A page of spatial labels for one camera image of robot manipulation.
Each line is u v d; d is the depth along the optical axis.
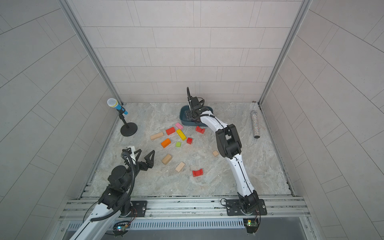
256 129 0.97
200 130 1.01
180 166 0.84
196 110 0.80
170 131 1.00
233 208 0.71
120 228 0.64
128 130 0.99
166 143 0.94
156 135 0.99
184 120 1.03
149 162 0.70
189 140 0.95
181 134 0.99
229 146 0.61
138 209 0.71
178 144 0.94
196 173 0.81
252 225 0.68
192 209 0.72
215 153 0.89
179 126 1.02
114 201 0.57
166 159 0.86
